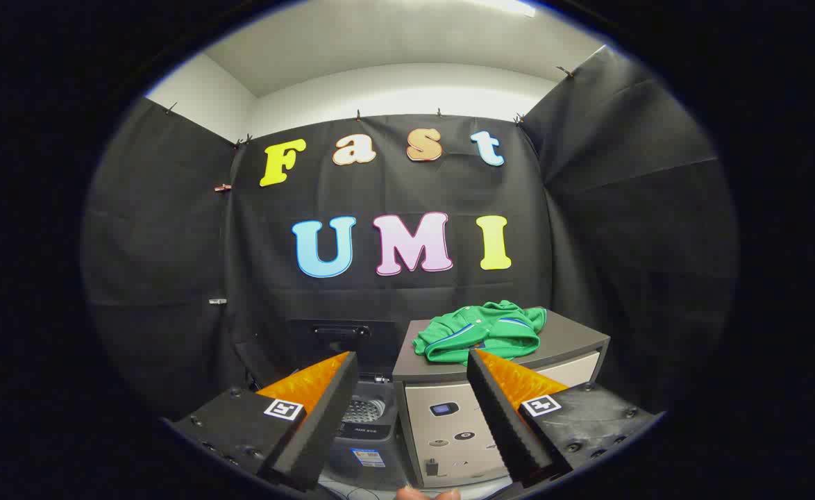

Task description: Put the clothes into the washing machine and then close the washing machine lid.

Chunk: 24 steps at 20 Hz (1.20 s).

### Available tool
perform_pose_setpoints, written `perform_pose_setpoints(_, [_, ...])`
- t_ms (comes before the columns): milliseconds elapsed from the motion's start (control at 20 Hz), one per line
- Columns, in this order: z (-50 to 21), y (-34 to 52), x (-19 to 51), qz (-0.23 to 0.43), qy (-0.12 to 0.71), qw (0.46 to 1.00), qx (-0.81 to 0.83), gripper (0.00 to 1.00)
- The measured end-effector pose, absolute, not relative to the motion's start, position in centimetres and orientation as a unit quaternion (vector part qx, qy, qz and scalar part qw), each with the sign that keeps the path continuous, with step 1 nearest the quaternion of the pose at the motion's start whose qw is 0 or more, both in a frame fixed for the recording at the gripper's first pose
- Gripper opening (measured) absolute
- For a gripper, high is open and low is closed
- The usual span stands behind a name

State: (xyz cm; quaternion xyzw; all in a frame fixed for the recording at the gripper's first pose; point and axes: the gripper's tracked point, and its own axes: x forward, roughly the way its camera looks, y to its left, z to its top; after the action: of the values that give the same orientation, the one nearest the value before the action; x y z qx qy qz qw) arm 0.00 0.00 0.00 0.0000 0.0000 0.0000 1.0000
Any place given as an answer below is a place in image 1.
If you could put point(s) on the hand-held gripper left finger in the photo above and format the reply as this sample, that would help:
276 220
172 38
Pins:
324 417

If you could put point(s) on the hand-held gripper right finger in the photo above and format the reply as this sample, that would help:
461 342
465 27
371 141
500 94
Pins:
501 417

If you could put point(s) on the dark grey washing machine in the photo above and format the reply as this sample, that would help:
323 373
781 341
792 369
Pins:
369 444

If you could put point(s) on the green jacket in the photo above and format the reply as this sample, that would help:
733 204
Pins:
484 330

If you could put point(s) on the grey cabinet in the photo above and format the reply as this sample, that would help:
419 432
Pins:
442 423

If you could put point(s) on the black backdrop cloth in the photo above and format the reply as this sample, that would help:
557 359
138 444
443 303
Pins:
380 187

